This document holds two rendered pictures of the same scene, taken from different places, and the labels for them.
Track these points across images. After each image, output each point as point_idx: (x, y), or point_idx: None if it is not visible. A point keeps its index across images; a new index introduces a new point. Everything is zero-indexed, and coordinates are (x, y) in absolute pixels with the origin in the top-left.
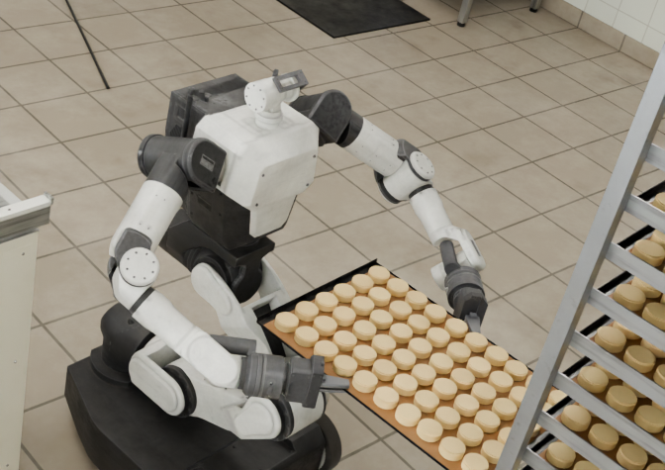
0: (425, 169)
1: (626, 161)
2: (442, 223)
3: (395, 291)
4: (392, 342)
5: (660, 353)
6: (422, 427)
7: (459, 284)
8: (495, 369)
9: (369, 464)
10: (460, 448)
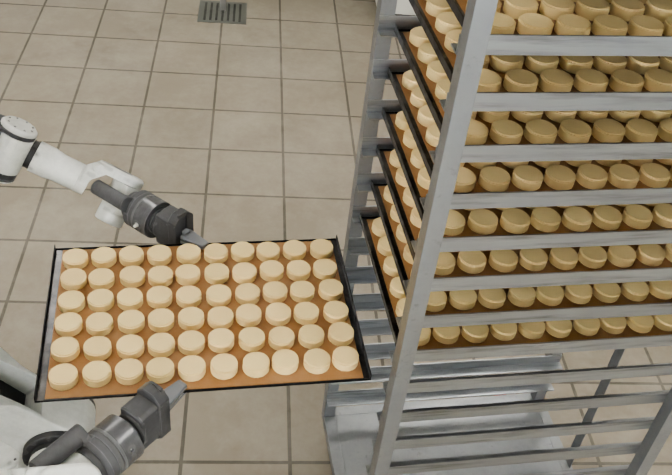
0: (27, 130)
1: (486, 3)
2: (78, 168)
3: (108, 262)
4: (168, 312)
5: (495, 162)
6: (282, 366)
7: (149, 213)
8: (253, 263)
9: (101, 402)
10: (324, 355)
